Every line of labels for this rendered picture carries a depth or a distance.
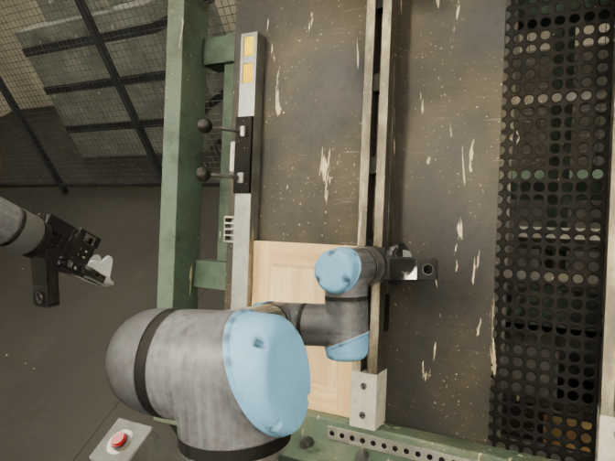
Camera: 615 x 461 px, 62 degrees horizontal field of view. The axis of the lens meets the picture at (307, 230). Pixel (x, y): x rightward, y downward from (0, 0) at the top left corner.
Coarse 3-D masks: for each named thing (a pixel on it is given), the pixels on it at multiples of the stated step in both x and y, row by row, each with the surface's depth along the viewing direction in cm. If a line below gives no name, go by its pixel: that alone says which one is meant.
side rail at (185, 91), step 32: (192, 0) 145; (192, 32) 146; (192, 64) 146; (192, 96) 147; (192, 128) 147; (192, 160) 148; (192, 192) 148; (160, 224) 145; (192, 224) 149; (160, 256) 145; (192, 256) 149; (160, 288) 145; (192, 288) 150
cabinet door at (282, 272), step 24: (264, 264) 132; (288, 264) 129; (312, 264) 126; (264, 288) 132; (288, 288) 130; (312, 288) 126; (312, 360) 126; (312, 384) 126; (336, 384) 123; (312, 408) 126; (336, 408) 123
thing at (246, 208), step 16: (256, 32) 132; (256, 48) 132; (256, 64) 132; (240, 80) 134; (256, 80) 133; (240, 96) 134; (256, 96) 133; (240, 112) 134; (256, 112) 133; (256, 128) 133; (256, 144) 134; (256, 160) 134; (256, 176) 134; (256, 192) 135; (240, 208) 134; (256, 208) 135; (240, 224) 134; (256, 224) 135; (240, 240) 134; (256, 240) 136; (240, 256) 134; (240, 272) 133; (240, 288) 133; (240, 304) 133
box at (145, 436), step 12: (120, 420) 133; (108, 432) 131; (144, 432) 128; (132, 444) 126; (144, 444) 127; (156, 444) 131; (96, 456) 126; (108, 456) 125; (120, 456) 124; (132, 456) 123; (144, 456) 127; (156, 456) 131; (168, 456) 135
